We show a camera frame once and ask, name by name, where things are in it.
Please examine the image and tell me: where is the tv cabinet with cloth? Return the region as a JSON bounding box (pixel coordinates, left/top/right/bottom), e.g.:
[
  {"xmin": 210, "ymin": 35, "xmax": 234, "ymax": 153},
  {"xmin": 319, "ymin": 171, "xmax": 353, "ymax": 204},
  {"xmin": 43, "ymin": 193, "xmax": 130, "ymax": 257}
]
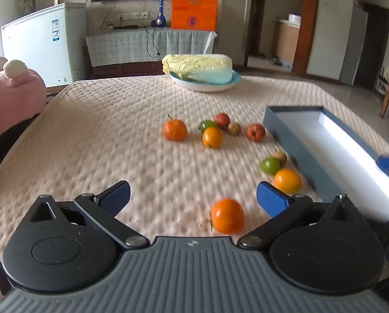
[{"xmin": 86, "ymin": 28, "xmax": 217, "ymax": 79}]

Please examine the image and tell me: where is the white chest freezer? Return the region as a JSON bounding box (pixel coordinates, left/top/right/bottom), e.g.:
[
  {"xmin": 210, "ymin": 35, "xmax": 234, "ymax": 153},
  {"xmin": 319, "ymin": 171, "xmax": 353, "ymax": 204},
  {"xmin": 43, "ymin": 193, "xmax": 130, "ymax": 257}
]
[{"xmin": 1, "ymin": 3, "xmax": 90, "ymax": 88}]

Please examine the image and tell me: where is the napa cabbage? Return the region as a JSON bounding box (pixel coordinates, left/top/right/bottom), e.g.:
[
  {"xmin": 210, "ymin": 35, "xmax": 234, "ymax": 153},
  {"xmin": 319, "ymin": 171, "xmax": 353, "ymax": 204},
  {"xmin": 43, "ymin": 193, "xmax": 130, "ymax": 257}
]
[{"xmin": 162, "ymin": 54, "xmax": 232, "ymax": 84}]

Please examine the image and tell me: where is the brown walnut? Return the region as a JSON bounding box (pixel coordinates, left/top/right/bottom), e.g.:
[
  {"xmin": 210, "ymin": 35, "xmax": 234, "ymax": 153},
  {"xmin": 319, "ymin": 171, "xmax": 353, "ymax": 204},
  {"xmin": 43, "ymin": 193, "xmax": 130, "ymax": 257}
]
[
  {"xmin": 272, "ymin": 150, "xmax": 288, "ymax": 166},
  {"xmin": 227, "ymin": 122, "xmax": 241, "ymax": 136}
]

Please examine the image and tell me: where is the white wall power strip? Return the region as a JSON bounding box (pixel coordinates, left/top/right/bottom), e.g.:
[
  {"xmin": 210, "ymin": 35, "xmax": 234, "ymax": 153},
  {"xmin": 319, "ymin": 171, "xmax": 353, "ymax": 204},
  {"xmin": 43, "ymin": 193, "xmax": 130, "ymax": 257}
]
[{"xmin": 117, "ymin": 11, "xmax": 150, "ymax": 22}]

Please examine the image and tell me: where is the small orange kumquat fruit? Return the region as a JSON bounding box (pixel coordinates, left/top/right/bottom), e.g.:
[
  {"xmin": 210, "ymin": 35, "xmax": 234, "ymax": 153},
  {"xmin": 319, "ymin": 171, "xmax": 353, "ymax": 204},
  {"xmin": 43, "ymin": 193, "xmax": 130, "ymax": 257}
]
[{"xmin": 273, "ymin": 168, "xmax": 302, "ymax": 194}]

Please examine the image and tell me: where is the red ribbed tomato fruit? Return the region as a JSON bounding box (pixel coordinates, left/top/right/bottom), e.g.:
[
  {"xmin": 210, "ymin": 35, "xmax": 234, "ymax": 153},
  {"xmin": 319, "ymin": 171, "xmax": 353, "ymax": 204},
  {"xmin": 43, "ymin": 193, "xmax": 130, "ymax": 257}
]
[{"xmin": 246, "ymin": 124, "xmax": 266, "ymax": 143}]

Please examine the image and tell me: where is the small orange citrus fruit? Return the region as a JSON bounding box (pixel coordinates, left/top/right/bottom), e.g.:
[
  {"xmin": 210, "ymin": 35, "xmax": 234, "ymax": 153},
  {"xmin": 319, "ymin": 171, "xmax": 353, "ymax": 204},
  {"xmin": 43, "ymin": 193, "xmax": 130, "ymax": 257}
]
[{"xmin": 202, "ymin": 127, "xmax": 223, "ymax": 149}]

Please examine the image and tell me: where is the kitchen counter cabinet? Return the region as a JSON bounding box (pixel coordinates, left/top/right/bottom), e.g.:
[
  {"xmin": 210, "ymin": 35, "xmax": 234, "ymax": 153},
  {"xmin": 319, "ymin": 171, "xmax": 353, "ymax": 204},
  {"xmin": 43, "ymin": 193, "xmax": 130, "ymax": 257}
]
[{"xmin": 272, "ymin": 14, "xmax": 301, "ymax": 69}]

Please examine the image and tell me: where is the black hanging cable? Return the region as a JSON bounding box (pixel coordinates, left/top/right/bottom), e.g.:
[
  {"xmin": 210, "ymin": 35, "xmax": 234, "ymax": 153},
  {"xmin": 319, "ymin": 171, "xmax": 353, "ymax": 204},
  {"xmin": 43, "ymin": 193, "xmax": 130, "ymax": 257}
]
[{"xmin": 144, "ymin": 27, "xmax": 162, "ymax": 59}]

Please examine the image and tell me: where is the blue glass bottle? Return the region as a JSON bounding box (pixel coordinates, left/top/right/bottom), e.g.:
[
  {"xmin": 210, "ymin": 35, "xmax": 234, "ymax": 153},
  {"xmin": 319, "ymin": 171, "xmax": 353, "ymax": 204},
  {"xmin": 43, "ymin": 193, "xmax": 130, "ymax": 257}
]
[{"xmin": 151, "ymin": 0, "xmax": 167, "ymax": 28}]

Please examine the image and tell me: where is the grey shallow cardboard box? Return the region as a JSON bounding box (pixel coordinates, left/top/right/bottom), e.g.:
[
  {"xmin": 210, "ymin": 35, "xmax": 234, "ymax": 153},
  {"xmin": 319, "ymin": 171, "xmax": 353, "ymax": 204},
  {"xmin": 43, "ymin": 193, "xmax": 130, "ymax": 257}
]
[{"xmin": 264, "ymin": 106, "xmax": 389, "ymax": 222}]

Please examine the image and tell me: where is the green tomato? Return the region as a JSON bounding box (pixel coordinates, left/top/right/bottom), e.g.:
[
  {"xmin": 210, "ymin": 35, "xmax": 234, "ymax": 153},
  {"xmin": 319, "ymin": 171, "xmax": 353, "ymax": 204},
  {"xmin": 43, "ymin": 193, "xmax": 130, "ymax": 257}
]
[
  {"xmin": 198, "ymin": 119, "xmax": 219, "ymax": 134},
  {"xmin": 260, "ymin": 157, "xmax": 282, "ymax": 175}
]

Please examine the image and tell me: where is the light blue ceramic plate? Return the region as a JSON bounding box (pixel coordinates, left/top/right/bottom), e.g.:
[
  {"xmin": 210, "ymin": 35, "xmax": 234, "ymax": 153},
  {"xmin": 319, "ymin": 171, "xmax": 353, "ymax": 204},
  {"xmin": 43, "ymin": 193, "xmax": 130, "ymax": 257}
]
[{"xmin": 169, "ymin": 70, "xmax": 241, "ymax": 93}]

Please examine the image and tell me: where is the dark red apple fruit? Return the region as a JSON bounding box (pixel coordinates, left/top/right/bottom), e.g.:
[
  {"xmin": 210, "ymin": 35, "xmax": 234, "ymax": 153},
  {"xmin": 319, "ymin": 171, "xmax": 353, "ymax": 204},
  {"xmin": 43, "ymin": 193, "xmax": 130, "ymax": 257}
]
[{"xmin": 213, "ymin": 113, "xmax": 230, "ymax": 130}]

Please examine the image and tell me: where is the pink quilted table cover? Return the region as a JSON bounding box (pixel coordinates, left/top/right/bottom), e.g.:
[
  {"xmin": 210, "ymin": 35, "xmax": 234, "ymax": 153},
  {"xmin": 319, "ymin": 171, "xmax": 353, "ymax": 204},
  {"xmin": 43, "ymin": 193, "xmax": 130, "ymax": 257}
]
[{"xmin": 0, "ymin": 76, "xmax": 389, "ymax": 257}]

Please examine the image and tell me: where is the orange mandarin with stem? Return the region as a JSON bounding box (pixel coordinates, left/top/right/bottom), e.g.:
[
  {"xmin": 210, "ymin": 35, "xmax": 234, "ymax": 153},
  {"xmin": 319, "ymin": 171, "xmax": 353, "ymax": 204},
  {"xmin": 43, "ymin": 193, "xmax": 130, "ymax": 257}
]
[{"xmin": 162, "ymin": 115, "xmax": 188, "ymax": 141}]

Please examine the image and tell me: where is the orange gift box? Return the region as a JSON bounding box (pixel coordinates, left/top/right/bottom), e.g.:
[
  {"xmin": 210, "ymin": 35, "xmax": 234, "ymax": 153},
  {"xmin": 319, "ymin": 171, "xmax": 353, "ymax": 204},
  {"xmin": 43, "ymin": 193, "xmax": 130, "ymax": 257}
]
[{"xmin": 171, "ymin": 0, "xmax": 218, "ymax": 31}]

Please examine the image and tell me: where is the large orange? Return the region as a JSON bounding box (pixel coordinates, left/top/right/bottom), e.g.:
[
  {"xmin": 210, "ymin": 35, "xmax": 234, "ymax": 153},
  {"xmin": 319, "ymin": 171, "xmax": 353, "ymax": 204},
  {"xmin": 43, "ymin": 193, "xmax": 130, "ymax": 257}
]
[{"xmin": 209, "ymin": 198, "xmax": 245, "ymax": 235}]

